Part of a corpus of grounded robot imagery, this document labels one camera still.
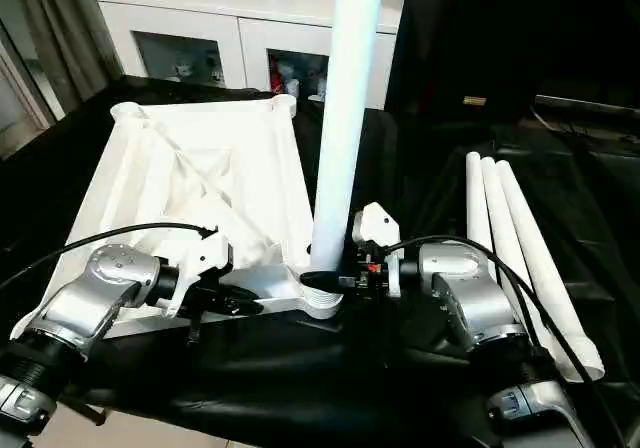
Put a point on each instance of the white plastic table top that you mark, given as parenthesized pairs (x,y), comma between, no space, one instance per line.
(200,143)

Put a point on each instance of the white plastic table leg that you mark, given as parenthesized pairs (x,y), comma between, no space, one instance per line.
(501,218)
(345,118)
(526,218)
(477,218)

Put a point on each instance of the black mat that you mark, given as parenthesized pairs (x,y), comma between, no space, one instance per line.
(300,368)

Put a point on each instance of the white cup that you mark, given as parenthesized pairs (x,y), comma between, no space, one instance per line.
(293,88)

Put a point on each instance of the red carton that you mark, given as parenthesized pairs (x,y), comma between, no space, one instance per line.
(275,78)

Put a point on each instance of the white sideboard cabinet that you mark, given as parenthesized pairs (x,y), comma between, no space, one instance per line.
(200,18)

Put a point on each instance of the dark metal bar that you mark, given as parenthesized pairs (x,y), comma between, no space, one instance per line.
(585,103)

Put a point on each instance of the grey curtain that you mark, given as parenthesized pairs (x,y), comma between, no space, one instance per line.
(70,33)

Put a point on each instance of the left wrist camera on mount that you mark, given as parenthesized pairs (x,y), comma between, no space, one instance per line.
(200,258)

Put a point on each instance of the black table frame leg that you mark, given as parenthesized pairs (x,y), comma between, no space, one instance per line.
(92,410)

